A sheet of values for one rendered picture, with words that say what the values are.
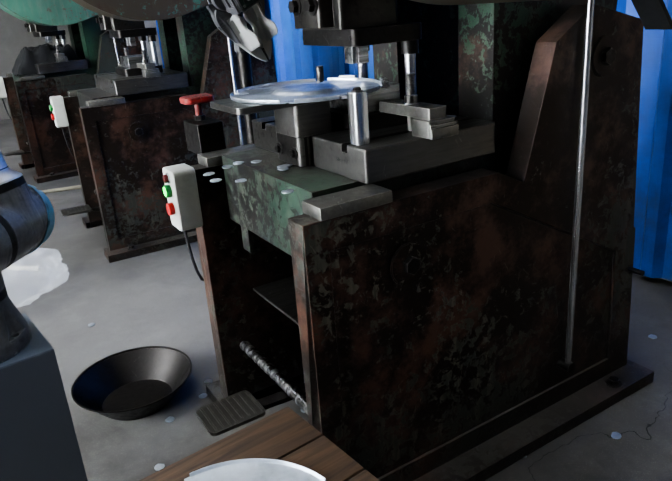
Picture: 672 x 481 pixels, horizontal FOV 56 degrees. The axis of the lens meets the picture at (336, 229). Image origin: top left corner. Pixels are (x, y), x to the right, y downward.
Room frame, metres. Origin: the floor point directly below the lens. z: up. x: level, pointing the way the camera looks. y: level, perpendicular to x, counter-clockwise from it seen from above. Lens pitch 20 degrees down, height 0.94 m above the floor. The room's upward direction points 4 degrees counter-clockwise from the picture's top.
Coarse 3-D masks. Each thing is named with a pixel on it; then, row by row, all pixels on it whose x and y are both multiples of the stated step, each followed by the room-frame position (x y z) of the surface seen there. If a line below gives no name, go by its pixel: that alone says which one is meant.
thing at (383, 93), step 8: (384, 88) 1.23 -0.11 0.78; (392, 88) 1.24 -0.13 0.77; (368, 96) 1.21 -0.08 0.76; (376, 96) 1.22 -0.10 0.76; (384, 96) 1.23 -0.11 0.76; (392, 96) 1.24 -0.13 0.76; (336, 104) 1.28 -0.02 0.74; (344, 104) 1.25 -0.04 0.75; (368, 104) 1.21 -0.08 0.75; (376, 104) 1.22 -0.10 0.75
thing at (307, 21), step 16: (304, 0) 1.20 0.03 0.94; (320, 0) 1.19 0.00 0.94; (336, 0) 1.19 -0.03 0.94; (352, 0) 1.20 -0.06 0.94; (368, 0) 1.21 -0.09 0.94; (384, 0) 1.23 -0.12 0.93; (304, 16) 1.23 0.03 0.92; (320, 16) 1.19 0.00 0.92; (336, 16) 1.19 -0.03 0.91; (352, 16) 1.19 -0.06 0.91; (368, 16) 1.21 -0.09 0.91; (384, 16) 1.23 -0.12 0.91
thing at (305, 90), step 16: (304, 80) 1.37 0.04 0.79; (336, 80) 1.35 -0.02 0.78; (352, 80) 1.33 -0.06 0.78; (368, 80) 1.30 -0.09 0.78; (240, 96) 1.22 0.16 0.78; (256, 96) 1.20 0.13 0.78; (272, 96) 1.18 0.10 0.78; (288, 96) 1.17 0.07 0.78; (304, 96) 1.15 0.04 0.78; (320, 96) 1.13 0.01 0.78; (336, 96) 1.09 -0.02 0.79
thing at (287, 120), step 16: (240, 112) 1.08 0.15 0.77; (256, 112) 1.09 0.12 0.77; (288, 112) 1.18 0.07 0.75; (304, 112) 1.16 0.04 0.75; (320, 112) 1.18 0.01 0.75; (288, 128) 1.19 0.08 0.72; (304, 128) 1.16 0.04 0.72; (320, 128) 1.18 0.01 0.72; (288, 144) 1.19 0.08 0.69; (304, 144) 1.16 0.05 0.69; (288, 160) 1.20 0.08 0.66; (304, 160) 1.16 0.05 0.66
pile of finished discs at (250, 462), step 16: (224, 464) 0.71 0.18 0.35; (240, 464) 0.71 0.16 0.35; (256, 464) 0.70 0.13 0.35; (272, 464) 0.70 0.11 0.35; (288, 464) 0.70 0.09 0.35; (192, 480) 0.68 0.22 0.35; (208, 480) 0.68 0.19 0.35; (224, 480) 0.68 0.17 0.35; (240, 480) 0.68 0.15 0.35; (256, 480) 0.67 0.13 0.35; (272, 480) 0.67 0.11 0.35; (288, 480) 0.67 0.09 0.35; (304, 480) 0.67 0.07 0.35; (320, 480) 0.66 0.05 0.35
